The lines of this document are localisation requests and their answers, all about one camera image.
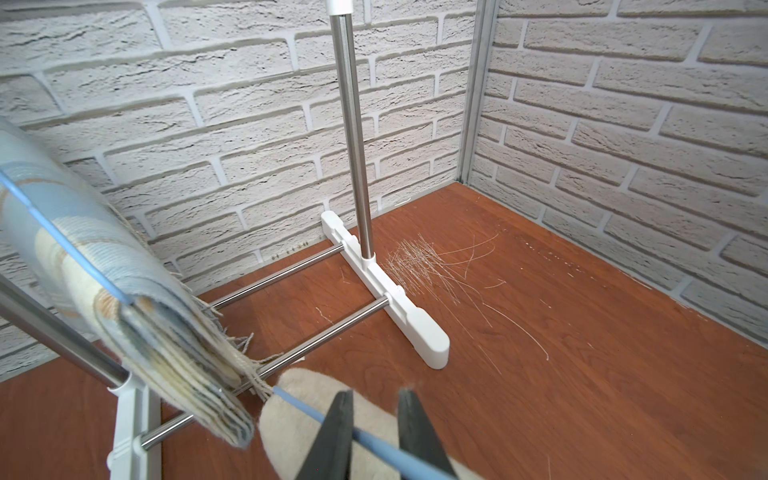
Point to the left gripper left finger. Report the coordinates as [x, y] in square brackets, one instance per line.
[327, 441]

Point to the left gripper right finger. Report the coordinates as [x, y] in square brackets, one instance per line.
[416, 434]

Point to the blue wire hanger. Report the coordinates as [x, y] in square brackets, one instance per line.
[48, 226]
[401, 461]

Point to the beige wool scarf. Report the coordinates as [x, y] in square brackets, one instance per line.
[287, 434]

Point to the plaid blue cream scarf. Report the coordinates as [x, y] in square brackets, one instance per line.
[168, 338]

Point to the loose scarf fringe threads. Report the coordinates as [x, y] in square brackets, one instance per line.
[482, 310]

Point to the metal clothes rack white joints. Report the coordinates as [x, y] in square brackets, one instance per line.
[138, 431]

